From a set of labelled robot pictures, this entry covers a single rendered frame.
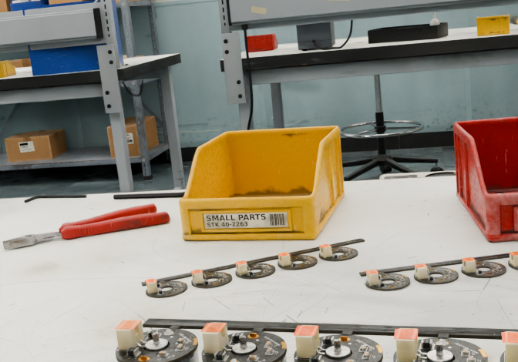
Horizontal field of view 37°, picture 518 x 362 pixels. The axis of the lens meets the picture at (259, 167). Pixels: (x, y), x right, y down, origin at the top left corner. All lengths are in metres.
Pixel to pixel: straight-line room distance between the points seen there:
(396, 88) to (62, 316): 4.25
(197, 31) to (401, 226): 4.29
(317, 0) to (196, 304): 2.11
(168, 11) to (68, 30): 2.15
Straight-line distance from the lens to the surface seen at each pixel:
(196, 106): 4.85
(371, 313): 0.41
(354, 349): 0.23
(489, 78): 4.66
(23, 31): 2.82
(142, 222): 0.61
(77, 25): 2.73
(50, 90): 2.87
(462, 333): 0.23
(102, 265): 0.54
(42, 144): 4.85
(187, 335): 0.25
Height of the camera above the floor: 0.91
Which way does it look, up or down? 12 degrees down
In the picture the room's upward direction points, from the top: 6 degrees counter-clockwise
